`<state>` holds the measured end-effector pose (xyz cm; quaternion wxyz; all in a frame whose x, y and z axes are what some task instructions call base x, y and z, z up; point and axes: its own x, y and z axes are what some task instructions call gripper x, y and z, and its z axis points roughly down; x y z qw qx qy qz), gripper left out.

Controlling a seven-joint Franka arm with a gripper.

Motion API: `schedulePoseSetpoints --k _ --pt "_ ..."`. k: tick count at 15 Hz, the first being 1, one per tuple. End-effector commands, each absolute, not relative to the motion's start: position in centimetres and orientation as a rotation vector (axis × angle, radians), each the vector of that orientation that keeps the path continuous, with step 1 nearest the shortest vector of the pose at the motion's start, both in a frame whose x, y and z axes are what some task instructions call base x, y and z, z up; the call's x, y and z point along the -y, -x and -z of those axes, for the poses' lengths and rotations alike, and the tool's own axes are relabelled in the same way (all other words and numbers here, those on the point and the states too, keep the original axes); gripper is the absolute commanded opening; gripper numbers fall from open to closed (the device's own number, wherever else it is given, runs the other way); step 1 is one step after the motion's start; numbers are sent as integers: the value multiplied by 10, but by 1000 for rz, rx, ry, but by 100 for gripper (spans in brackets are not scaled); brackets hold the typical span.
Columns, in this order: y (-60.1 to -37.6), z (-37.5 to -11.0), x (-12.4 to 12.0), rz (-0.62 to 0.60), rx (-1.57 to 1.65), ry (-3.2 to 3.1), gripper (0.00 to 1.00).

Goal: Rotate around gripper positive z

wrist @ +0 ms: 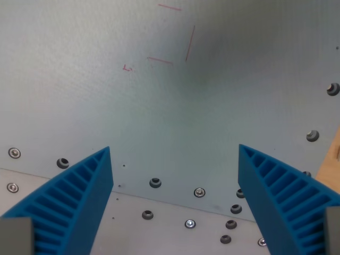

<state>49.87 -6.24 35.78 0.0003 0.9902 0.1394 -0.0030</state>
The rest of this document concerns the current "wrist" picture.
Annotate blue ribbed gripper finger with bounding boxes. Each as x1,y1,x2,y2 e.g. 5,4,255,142
237,143,340,255
0,146,115,255

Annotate light wooden board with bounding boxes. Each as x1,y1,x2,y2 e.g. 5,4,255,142
314,126,340,198

